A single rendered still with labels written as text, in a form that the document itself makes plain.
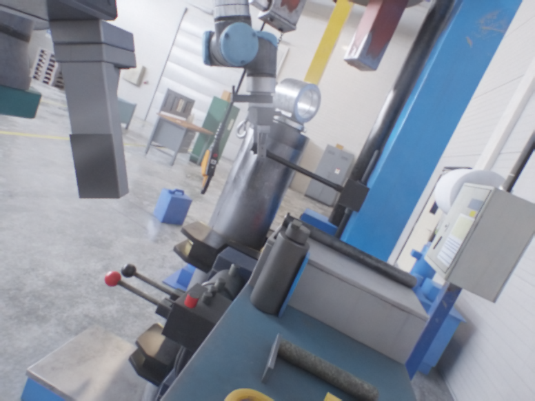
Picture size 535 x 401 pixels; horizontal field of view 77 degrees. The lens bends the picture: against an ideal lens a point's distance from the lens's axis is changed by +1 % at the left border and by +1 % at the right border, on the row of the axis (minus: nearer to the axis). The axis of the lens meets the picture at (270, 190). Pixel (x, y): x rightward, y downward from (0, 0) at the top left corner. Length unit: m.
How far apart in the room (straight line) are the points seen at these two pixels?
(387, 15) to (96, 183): 1.36
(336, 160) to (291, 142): 10.16
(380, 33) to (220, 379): 1.27
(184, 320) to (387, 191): 0.78
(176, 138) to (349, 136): 6.58
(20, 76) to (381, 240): 1.08
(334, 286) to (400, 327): 0.17
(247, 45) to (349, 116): 11.23
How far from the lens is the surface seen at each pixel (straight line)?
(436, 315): 1.67
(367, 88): 12.22
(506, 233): 1.54
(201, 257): 1.21
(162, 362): 1.40
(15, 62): 0.81
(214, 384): 0.56
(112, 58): 0.23
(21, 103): 0.85
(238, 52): 0.85
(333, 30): 4.07
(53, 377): 1.83
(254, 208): 1.25
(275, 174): 1.23
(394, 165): 1.22
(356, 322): 0.87
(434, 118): 1.25
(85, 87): 0.23
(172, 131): 7.32
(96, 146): 0.23
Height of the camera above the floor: 1.42
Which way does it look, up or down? 9 degrees down
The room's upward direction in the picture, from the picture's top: 24 degrees clockwise
